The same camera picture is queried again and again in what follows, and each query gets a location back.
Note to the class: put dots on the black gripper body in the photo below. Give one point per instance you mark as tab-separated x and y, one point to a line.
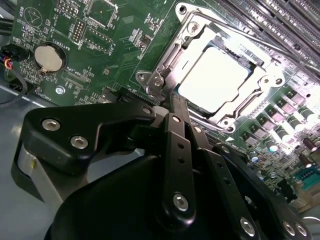
112	205

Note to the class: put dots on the metal socket cover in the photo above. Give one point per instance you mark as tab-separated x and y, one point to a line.
242	94

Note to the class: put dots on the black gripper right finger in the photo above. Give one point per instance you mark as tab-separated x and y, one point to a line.
220	170

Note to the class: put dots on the silver CPU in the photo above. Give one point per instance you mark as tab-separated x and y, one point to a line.
215	77

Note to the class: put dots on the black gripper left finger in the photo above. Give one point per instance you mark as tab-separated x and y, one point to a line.
65	120

